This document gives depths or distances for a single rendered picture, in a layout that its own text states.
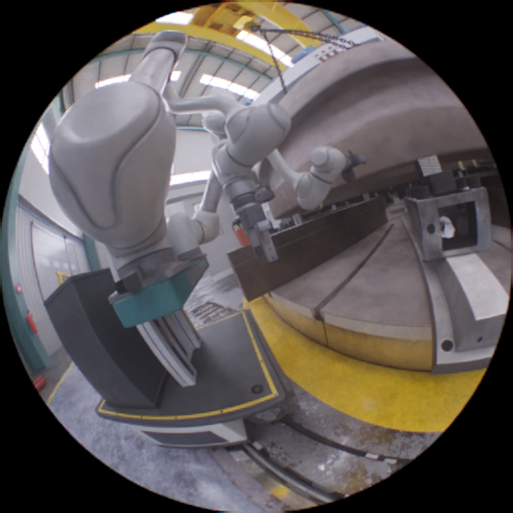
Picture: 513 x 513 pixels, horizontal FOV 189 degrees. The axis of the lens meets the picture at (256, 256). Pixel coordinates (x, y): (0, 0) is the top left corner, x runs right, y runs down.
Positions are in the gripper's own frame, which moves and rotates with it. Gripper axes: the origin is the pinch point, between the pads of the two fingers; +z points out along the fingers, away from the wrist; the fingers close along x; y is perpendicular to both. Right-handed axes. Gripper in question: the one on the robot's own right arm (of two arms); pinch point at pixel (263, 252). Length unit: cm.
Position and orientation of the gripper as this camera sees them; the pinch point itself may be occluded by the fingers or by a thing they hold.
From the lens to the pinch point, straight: 46.3
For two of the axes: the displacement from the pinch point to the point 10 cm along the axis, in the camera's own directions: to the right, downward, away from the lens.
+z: 3.5, 9.3, 1.4
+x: 2.2, 0.6, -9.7
